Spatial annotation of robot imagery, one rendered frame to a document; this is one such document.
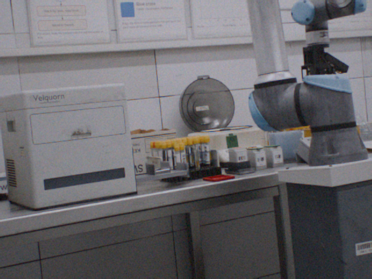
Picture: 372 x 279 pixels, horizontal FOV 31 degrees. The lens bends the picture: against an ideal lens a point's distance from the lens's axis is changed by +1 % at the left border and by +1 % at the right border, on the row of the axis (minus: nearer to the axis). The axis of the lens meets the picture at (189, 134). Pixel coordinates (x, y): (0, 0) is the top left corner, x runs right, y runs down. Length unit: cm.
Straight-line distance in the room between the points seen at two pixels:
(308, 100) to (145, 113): 94
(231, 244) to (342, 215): 113
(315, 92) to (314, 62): 51
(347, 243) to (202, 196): 42
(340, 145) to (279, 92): 21
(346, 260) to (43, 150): 79
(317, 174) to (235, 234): 114
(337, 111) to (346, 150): 10
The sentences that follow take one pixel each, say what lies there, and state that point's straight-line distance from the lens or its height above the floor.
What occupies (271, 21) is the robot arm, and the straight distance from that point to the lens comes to 177.
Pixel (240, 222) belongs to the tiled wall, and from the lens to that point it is 273.
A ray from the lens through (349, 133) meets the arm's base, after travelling 171.
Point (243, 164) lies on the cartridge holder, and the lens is 201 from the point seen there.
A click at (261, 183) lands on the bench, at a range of 194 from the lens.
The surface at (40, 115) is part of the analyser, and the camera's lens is 170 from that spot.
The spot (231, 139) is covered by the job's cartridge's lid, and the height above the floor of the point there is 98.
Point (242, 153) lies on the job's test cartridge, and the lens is 201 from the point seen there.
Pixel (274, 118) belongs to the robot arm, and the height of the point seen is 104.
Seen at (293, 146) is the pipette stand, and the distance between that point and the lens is 221.
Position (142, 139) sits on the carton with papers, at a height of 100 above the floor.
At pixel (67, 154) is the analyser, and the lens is 172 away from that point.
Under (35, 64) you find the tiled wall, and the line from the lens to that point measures 237.
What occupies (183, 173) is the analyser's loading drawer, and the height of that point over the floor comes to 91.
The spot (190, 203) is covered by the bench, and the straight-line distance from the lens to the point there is 186.
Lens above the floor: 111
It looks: 3 degrees down
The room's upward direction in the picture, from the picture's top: 6 degrees counter-clockwise
